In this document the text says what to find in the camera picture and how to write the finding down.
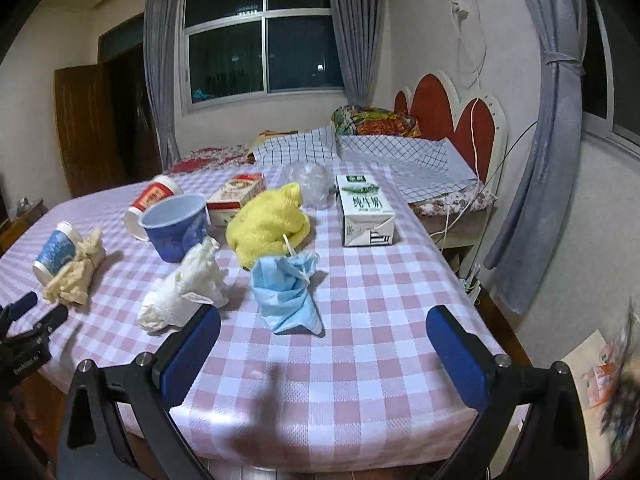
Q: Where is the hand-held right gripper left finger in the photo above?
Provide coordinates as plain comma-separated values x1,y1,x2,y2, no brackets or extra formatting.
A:
57,304,222,480

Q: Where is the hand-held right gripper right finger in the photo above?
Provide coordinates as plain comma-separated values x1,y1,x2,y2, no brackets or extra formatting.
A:
425,305,601,480

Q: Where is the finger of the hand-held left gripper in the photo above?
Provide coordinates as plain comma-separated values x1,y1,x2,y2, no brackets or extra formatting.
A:
0,291,38,321
7,306,68,343

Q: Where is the yellow cloth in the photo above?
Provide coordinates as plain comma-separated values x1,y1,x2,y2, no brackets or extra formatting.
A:
226,182,312,270

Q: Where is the red paper cup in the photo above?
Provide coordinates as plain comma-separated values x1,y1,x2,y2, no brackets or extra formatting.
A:
124,175,184,242

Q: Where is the white green milk carton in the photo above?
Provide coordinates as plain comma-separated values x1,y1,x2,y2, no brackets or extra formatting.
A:
335,173,396,248

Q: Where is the beige crumpled glove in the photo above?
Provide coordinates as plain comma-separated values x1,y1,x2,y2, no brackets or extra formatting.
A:
42,226,107,307

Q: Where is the blue white paper cup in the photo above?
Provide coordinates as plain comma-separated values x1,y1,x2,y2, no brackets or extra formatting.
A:
34,221,83,281

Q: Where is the white crumpled tissue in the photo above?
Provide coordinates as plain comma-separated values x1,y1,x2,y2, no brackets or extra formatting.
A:
137,237,230,332

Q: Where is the blue face mask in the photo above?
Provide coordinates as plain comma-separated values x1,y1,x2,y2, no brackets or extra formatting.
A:
249,252,326,337

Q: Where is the white washing machine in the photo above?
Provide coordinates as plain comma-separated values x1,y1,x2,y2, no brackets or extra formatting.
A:
559,329,640,480

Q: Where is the pink checked tablecloth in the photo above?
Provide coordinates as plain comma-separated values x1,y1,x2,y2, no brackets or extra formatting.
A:
0,162,527,473

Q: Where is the orange white packet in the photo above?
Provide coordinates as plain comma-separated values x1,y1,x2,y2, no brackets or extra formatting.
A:
586,347,623,406

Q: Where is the floral quilted mattress pad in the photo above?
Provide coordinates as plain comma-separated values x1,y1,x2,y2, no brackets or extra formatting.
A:
409,180,499,217

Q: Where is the red white cardboard box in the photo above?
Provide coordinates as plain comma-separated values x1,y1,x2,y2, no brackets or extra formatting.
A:
206,172,267,228

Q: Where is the brown wooden door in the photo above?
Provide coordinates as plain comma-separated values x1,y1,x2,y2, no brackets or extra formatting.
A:
54,42,163,199

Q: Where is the red floral bedding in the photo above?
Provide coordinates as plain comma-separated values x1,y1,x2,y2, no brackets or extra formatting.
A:
167,145,251,174

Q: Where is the clear plastic bag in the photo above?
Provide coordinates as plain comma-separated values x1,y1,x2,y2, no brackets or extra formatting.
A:
280,161,338,210

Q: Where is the grey tied curtain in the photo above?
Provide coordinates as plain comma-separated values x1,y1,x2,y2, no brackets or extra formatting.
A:
482,0,590,315

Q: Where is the white checked bed sheet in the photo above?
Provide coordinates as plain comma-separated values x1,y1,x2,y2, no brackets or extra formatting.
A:
254,126,481,202

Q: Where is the colourful patterned pillow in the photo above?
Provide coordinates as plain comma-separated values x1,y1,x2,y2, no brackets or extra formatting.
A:
331,105,422,139

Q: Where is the red white bed headboard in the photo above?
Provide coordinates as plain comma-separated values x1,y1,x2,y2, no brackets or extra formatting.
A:
394,72,509,198

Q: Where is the large sliding window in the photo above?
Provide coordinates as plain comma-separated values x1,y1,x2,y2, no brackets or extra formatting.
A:
179,0,347,107

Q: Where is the bay window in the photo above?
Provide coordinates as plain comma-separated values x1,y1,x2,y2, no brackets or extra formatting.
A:
582,0,640,147

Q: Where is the white charging cable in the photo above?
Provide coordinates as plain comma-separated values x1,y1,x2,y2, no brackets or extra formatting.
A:
430,7,490,243

